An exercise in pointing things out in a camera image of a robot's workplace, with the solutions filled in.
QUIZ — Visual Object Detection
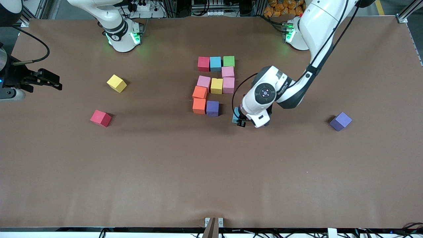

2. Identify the red foam cube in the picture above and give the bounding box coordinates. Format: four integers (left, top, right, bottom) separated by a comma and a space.
198, 56, 211, 72
90, 110, 112, 128

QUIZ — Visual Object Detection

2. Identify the purple foam cube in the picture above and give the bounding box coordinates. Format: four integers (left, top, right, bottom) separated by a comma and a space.
329, 112, 353, 132
206, 100, 220, 117

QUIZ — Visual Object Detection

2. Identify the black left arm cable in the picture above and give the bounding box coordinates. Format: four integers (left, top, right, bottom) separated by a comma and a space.
232, 73, 260, 111

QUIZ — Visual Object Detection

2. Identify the orange foam cube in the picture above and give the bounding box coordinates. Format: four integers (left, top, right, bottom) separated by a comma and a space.
192, 85, 208, 100
192, 98, 207, 115

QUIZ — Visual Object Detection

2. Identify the metal table edge bracket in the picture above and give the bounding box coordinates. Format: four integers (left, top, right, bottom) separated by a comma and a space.
205, 217, 224, 228

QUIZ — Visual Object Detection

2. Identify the white power strip with plugs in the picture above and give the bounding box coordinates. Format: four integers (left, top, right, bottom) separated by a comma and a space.
127, 0, 166, 19

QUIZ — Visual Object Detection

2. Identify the yellow foam cube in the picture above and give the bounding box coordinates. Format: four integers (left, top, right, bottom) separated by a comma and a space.
106, 74, 128, 93
211, 78, 224, 95

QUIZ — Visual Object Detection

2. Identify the bag of orange items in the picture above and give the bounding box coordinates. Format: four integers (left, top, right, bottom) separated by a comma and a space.
263, 0, 308, 18

